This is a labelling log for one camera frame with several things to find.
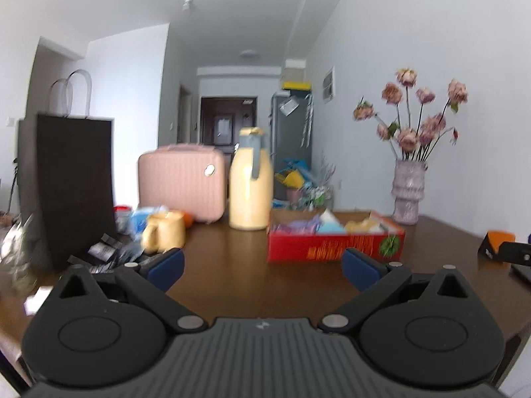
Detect yellow mug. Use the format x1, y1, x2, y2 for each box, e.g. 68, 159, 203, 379
141, 211, 187, 254

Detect clear glass cup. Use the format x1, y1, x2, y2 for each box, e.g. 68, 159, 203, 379
0, 213, 40, 296

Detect dried pink roses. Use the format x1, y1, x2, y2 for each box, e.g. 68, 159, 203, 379
352, 67, 470, 163

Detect green bath loofah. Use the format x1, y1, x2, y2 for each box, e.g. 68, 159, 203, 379
317, 209, 347, 234

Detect red cardboard box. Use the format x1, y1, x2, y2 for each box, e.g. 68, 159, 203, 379
267, 209, 406, 263

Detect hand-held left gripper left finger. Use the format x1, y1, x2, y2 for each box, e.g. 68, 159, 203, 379
53, 248, 208, 334

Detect orange black phone stand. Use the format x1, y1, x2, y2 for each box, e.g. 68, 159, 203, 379
477, 230, 516, 260

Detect black phone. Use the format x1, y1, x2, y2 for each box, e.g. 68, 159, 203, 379
509, 263, 531, 286

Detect pile of black sachets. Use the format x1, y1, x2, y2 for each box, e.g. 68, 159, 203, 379
68, 234, 147, 267

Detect yellow plush toy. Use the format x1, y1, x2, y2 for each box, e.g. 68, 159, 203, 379
345, 219, 387, 234

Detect blue white tissue pack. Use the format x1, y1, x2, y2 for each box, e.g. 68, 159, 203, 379
130, 206, 167, 235

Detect black paper bag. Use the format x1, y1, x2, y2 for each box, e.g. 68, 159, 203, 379
36, 69, 118, 274

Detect dark brown door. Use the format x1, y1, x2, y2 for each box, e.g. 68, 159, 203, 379
200, 96, 258, 157

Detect blue yellow cleaning tools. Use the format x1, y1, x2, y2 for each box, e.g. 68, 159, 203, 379
274, 158, 312, 190

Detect black camera tripod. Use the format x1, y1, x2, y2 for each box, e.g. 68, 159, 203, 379
6, 157, 22, 217

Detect clear hanging umbrella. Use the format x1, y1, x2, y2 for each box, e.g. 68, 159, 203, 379
301, 94, 314, 149

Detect grey paper bag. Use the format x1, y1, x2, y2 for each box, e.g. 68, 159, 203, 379
17, 118, 42, 233

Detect pink textured vase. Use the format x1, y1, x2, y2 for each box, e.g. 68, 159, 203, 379
392, 158, 428, 226

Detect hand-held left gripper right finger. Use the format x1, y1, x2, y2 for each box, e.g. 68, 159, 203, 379
319, 248, 482, 334

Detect white crumpled tissue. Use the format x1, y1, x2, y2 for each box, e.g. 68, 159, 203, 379
24, 288, 53, 315

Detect yellow thermos jug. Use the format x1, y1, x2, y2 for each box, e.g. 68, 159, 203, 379
228, 127, 275, 231

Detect grey refrigerator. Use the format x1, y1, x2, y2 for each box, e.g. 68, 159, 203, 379
270, 92, 314, 202

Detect lavender drawstring pouch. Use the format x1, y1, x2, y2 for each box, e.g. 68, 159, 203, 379
288, 216, 321, 235

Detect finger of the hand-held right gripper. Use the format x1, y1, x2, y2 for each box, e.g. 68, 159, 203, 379
498, 241, 531, 267

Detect pink suitcase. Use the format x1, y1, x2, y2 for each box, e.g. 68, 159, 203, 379
138, 143, 227, 223

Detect wire cart with bottles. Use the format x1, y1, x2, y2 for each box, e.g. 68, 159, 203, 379
298, 183, 335, 210

